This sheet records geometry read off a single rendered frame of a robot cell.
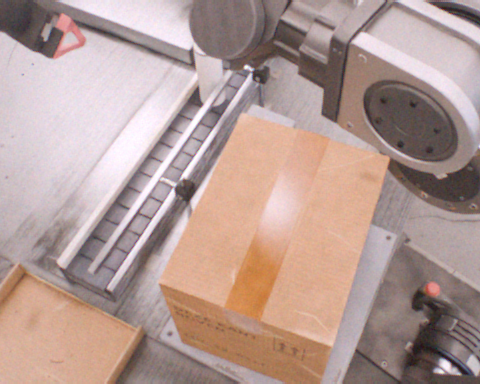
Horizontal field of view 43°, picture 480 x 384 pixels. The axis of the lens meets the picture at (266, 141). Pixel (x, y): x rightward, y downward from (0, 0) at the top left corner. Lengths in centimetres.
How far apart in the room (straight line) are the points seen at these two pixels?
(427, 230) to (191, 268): 143
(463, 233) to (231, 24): 170
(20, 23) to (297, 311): 56
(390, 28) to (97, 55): 103
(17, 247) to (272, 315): 60
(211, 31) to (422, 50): 20
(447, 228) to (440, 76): 170
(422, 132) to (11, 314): 85
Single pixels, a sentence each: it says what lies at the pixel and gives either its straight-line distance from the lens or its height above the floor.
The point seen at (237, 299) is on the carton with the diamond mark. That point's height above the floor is 112.
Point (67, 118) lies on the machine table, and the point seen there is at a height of 83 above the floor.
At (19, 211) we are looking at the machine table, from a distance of 128.
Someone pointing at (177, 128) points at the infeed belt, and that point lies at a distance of 124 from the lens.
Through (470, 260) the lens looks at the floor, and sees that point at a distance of 215.
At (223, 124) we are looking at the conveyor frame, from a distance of 124.
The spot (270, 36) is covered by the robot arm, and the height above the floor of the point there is 146.
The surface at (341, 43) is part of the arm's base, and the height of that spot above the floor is 150.
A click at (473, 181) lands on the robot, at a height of 115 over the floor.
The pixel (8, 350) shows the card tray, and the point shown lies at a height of 83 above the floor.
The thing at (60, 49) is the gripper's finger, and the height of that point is 121.
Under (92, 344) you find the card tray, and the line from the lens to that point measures 112.
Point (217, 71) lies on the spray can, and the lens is 118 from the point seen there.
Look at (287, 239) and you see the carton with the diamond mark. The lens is 83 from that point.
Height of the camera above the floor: 187
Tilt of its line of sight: 55 degrees down
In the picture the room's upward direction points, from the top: straight up
